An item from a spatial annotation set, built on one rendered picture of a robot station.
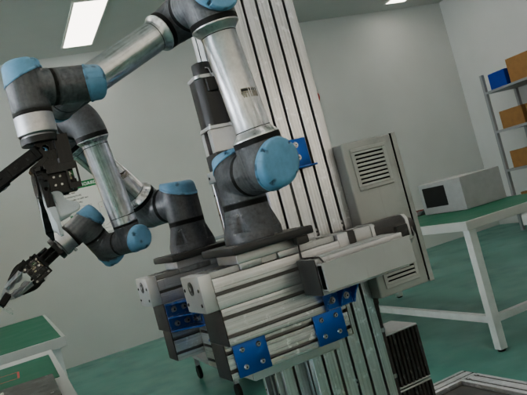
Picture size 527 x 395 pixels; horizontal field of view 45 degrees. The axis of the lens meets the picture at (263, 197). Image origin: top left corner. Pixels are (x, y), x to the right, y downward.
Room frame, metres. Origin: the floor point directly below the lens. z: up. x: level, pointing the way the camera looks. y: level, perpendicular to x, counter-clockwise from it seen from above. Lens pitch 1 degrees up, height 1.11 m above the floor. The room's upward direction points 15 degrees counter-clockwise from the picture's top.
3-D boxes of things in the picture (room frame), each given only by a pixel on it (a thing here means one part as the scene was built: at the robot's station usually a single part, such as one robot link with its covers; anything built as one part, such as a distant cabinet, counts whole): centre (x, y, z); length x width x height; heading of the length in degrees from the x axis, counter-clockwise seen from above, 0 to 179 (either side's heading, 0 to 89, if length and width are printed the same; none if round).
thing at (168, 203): (2.06, 0.27, 1.20); 0.13 x 0.12 x 0.14; 54
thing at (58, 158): (1.22, 0.39, 1.29); 0.09 x 0.08 x 0.12; 116
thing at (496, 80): (7.75, -3.33, 1.88); 0.42 x 0.28 x 0.20; 112
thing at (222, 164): (1.60, 0.05, 1.20); 0.13 x 0.12 x 0.14; 33
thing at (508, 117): (7.72, -3.35, 1.39); 0.40 x 0.36 x 0.22; 114
